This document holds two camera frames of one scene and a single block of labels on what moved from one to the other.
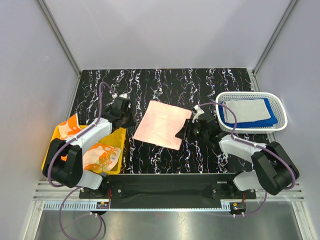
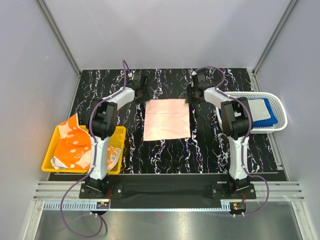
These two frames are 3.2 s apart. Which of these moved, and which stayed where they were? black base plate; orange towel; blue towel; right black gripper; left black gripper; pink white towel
Moved: pink white towel; left black gripper; right black gripper
Stayed: black base plate; blue towel; orange towel
